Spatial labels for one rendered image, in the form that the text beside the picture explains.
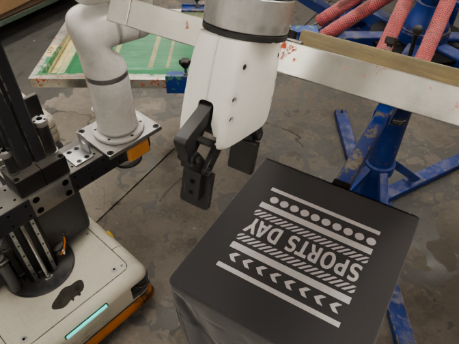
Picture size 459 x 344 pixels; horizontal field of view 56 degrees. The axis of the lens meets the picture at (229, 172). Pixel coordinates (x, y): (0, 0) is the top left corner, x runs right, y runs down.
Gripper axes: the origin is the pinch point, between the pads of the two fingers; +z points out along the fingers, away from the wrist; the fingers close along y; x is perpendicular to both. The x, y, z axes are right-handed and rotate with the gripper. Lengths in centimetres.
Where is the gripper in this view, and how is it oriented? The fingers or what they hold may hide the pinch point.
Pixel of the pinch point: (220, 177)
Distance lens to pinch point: 45.1
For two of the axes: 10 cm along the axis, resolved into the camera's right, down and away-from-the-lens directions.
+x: 8.6, 3.6, -3.7
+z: -1.5, 8.6, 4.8
